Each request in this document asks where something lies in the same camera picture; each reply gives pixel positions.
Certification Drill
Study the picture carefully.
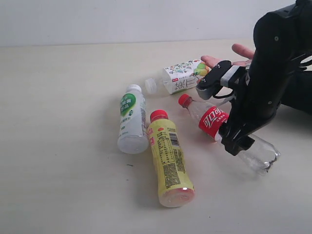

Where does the person's open bare hand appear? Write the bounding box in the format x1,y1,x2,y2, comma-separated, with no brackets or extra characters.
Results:
200,43,254,69

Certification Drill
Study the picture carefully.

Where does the white green yogurt drink bottle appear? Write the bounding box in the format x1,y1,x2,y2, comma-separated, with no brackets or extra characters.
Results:
117,84,149,154

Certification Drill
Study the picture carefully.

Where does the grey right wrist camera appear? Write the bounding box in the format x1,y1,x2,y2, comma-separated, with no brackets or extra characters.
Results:
196,60,250,100

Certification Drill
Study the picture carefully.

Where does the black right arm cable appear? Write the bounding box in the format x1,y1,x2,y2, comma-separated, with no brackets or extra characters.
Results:
211,84,236,108

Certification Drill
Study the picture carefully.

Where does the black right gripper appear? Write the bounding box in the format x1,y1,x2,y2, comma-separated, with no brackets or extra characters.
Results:
219,42,304,156

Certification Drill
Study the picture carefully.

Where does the clear cola bottle red label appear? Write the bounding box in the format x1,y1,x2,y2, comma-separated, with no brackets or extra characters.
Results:
178,94,281,175

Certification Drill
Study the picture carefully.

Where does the square clear tea bottle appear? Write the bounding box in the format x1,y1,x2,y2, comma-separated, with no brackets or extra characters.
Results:
145,58,211,95

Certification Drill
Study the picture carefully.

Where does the yellow label red cap bottle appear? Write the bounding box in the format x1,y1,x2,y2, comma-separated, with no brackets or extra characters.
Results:
147,109,195,208

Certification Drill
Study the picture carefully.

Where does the black sleeved forearm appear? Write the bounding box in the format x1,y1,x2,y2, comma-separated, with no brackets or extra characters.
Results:
281,71,312,115

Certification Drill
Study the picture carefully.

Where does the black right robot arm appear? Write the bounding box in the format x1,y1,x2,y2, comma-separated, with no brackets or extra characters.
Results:
220,0,312,156

